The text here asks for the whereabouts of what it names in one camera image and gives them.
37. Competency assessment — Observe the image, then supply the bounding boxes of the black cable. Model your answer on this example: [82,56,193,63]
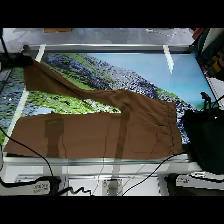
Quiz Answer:
[0,126,55,178]
[58,185,94,197]
[121,151,189,197]

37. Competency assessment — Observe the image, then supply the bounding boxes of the brown trousers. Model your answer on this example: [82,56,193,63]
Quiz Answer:
[3,54,185,160]

